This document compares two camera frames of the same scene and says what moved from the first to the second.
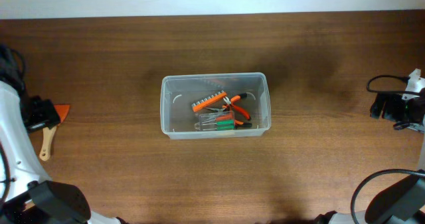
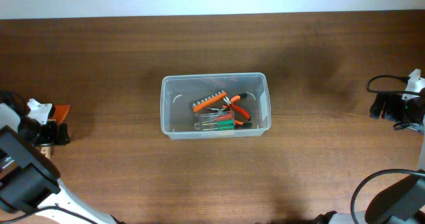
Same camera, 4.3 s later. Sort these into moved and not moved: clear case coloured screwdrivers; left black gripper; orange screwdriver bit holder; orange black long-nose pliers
Moved: left black gripper
Not moved: orange black long-nose pliers; clear case coloured screwdrivers; orange screwdriver bit holder
